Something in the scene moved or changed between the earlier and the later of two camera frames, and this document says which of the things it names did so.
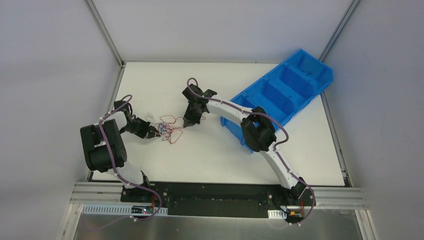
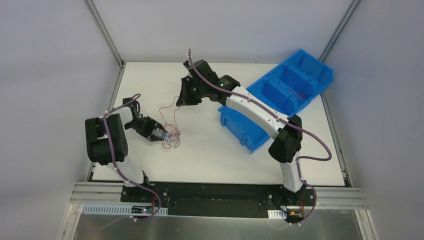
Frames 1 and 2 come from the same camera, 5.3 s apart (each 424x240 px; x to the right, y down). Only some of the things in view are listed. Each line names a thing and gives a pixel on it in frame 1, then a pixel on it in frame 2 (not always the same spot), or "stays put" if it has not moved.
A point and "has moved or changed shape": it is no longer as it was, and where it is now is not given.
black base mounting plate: (214, 199) stays put
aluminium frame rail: (99, 193) stays put
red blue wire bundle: (170, 128) has moved or changed shape
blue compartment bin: (281, 92) stays put
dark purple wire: (309, 72) stays put
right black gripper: (192, 117) to (191, 87)
